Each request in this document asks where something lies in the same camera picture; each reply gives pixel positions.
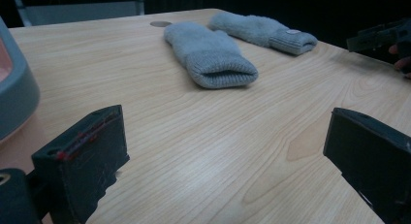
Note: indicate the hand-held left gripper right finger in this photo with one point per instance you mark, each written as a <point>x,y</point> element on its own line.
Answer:
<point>374,156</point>

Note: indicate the grey plastic basket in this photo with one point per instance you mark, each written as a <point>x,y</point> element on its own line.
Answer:
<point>14,85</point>

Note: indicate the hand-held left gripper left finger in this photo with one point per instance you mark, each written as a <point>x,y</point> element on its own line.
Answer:
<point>80,159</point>

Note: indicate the grey knitted mitten with label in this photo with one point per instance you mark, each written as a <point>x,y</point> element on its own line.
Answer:
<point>263,30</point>

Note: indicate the grey metal stand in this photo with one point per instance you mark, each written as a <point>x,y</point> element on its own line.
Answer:
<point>77,9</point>

